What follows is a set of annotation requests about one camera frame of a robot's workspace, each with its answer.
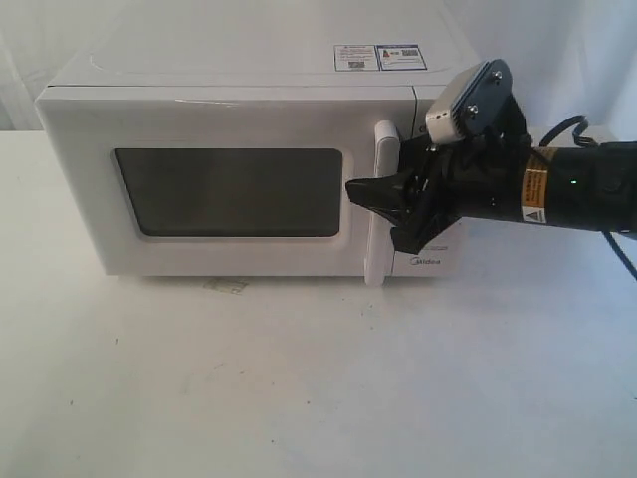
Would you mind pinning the white microwave oven body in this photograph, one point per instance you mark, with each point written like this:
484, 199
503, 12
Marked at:
258, 54

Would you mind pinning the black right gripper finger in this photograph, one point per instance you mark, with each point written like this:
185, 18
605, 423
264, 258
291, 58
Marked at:
387, 194
412, 237

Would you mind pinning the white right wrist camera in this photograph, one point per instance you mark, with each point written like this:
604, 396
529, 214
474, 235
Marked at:
470, 103

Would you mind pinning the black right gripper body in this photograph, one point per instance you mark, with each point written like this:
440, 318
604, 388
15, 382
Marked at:
478, 177

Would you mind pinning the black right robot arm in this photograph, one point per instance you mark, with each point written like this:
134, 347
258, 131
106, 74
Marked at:
567, 181

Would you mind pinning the white microwave door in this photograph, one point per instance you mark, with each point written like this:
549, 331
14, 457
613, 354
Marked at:
228, 181

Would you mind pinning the blue bordered warning sticker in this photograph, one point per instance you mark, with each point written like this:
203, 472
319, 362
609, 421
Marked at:
378, 58

